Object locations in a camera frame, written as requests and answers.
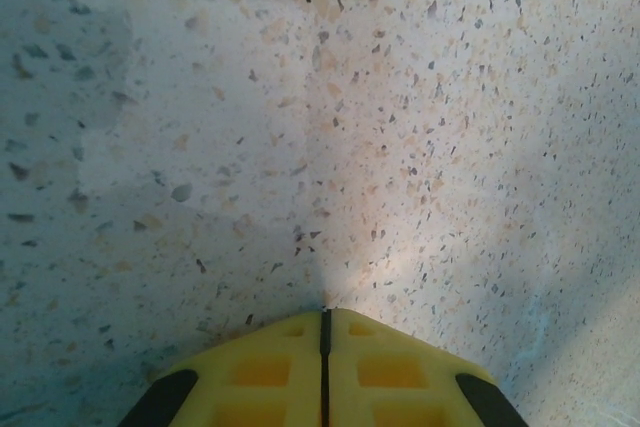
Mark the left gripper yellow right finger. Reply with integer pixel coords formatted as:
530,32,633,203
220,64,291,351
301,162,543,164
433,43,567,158
325,307,526,427

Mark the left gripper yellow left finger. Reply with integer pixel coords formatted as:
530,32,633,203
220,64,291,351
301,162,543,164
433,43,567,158
117,310,327,427

